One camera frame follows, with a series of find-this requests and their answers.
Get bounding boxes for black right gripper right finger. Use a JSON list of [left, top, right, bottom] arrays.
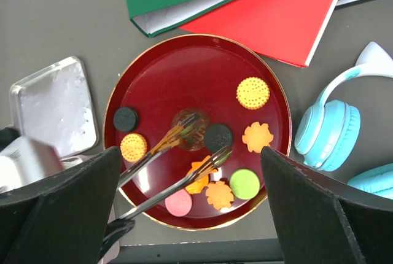
[[260, 147, 392, 263]]

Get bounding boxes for orange flower cookie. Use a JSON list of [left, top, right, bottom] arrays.
[[241, 122, 274, 153], [205, 181, 234, 211]]

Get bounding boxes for pink sandwich cookie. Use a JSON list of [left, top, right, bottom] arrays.
[[165, 189, 193, 217]]

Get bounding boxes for light blue cat headphones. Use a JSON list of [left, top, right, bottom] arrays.
[[294, 41, 393, 200]]

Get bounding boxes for red folder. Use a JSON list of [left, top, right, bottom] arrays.
[[181, 0, 338, 68]]

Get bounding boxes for green macaron cookie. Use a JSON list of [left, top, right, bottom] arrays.
[[229, 168, 260, 200]]

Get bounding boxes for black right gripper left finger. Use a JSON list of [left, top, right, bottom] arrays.
[[1, 147, 122, 263]]

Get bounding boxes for red round lacquer tray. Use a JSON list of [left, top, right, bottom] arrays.
[[103, 34, 292, 231]]

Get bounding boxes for metal tongs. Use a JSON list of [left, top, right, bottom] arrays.
[[99, 113, 232, 258]]

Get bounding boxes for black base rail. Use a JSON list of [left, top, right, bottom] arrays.
[[111, 238, 284, 263]]

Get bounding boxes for orange round dotted cookie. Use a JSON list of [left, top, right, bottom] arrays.
[[236, 77, 270, 110], [120, 133, 147, 163]]

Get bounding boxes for black sandwich cookie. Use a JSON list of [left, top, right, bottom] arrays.
[[204, 123, 233, 153], [113, 106, 139, 132]]

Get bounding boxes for pink cookie tin box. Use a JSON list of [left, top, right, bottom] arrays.
[[98, 207, 120, 264]]

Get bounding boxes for silver tin lid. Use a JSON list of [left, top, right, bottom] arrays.
[[9, 56, 99, 157]]

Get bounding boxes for orange fish cookie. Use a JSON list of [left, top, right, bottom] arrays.
[[185, 155, 218, 195]]

